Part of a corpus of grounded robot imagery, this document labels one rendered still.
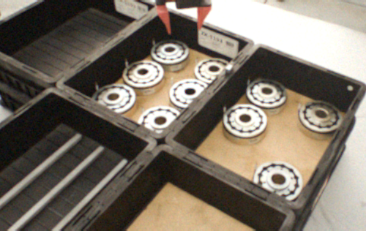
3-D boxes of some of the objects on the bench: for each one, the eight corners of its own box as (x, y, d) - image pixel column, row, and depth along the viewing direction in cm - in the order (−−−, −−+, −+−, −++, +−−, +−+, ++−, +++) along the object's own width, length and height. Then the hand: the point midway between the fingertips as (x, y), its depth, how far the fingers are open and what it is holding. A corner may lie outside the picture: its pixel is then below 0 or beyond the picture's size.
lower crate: (97, 36, 146) (91, 6, 138) (168, 68, 136) (166, 37, 128) (-5, 105, 121) (-20, 73, 113) (74, 150, 111) (63, 118, 102)
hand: (184, 27), depth 90 cm, fingers open, 6 cm apart
